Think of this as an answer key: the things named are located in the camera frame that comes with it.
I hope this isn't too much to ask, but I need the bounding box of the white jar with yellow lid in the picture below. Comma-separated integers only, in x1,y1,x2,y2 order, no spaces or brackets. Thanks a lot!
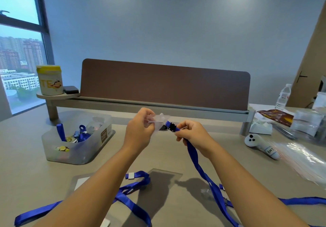
36,65,64,96

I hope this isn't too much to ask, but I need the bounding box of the small clear plastic clip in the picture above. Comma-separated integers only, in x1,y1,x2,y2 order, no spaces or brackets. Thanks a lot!
201,188,214,200

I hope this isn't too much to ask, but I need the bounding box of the stack of clear zip bags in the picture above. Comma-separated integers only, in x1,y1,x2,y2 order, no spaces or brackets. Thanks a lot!
270,139,326,188

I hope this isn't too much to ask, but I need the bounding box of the brown desk divider panel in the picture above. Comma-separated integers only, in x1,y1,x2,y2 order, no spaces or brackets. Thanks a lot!
80,58,251,111

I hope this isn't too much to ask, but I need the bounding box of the white handheld controller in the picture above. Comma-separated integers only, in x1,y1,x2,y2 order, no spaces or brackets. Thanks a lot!
244,134,280,160

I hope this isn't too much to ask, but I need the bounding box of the person's left forearm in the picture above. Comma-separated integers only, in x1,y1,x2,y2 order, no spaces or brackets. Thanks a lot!
33,145,148,227

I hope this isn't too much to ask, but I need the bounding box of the person's right hand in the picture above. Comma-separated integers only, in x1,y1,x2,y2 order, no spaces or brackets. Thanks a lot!
175,120,217,159

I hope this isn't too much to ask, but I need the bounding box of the clear plastic water bottle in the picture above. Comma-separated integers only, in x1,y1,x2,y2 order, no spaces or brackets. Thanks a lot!
275,83,292,110

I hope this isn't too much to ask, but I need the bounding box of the pile of badges and lanyards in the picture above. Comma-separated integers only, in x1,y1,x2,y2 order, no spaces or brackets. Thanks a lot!
55,119,103,152

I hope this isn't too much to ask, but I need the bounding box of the blue lanyard with white tag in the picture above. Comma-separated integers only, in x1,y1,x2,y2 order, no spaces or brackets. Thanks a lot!
14,170,153,227

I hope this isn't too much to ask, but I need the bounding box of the grey desk shelf riser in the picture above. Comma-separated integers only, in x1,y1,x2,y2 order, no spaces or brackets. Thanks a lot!
36,93,256,137

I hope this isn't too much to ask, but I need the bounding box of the person's right forearm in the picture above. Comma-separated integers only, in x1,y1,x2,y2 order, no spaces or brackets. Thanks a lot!
207,143,311,227

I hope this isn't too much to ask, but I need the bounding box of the dark window frame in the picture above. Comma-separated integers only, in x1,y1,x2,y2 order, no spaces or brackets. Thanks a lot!
0,0,55,67

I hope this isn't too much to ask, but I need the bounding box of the dark red snack packet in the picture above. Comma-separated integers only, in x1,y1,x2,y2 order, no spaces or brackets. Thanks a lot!
257,109,295,127

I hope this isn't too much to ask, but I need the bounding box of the translucent plastic storage bin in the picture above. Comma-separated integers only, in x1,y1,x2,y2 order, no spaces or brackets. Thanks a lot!
41,110,116,165

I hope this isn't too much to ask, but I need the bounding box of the large clear plastic sheet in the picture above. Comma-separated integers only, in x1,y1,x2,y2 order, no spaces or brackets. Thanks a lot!
66,168,183,227

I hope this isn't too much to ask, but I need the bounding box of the wooden door with black handle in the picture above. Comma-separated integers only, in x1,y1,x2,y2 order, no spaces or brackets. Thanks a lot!
286,4,326,109

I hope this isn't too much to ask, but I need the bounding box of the white charging dock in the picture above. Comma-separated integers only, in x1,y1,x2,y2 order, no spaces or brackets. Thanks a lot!
249,120,273,135

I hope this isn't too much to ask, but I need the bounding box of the clear plastic badge sleeve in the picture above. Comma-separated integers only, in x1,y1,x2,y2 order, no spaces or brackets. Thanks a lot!
146,113,170,133

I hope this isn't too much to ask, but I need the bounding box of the person's left hand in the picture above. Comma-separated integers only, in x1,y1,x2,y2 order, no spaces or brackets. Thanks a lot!
122,107,156,152

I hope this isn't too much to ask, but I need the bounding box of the blue lanyard with black buckle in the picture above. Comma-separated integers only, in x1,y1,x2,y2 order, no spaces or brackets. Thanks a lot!
159,121,326,227

